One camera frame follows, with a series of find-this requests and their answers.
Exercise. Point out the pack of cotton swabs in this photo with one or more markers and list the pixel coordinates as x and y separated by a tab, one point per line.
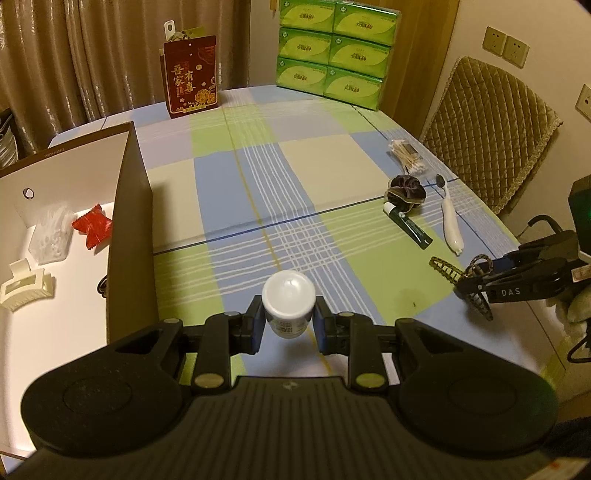
406	154

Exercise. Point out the red gift bag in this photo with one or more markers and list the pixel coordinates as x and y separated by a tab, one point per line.
189	78

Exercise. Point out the beige wall socket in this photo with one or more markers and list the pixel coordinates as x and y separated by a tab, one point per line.
584	99
516	50
494	40

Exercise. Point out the white toothbrush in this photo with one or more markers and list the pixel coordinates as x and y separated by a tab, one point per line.
450	221

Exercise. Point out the brown curtain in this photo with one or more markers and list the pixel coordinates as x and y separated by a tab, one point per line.
92	55

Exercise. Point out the dark velvet scrunchie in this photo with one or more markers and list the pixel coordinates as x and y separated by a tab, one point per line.
406	191

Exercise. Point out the brown storage box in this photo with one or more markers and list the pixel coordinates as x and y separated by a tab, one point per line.
134	230

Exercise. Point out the dark green tube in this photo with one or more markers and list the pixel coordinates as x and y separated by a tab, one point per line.
413	230

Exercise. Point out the cream hair claw clip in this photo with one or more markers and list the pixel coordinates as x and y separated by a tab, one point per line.
23	288

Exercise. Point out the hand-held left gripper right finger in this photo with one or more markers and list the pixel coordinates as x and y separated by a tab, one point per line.
319	330

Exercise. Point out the tortoiseshell hair claw clip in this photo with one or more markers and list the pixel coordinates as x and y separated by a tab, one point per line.
445	270

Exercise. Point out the small white bottle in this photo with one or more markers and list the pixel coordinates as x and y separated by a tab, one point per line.
288	295

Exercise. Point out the red snack packet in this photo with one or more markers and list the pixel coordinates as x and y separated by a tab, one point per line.
94	226

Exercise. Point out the black and white bag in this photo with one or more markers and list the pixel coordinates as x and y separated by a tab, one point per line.
7	138

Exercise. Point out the person's right hand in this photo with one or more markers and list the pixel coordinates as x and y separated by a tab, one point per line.
577	309

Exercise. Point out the clear bag of floss picks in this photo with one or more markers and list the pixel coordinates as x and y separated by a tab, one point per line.
51	235

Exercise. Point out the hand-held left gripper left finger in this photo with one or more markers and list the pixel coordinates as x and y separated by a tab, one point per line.
256	330

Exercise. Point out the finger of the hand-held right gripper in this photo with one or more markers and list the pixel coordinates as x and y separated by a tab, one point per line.
545	249
521	286

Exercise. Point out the stack of green tissue packs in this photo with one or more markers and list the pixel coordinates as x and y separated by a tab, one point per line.
337	50

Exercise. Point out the wooden door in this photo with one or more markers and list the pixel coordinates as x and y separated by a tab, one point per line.
425	69

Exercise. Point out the quilted chair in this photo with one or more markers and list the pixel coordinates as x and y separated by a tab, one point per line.
485	129

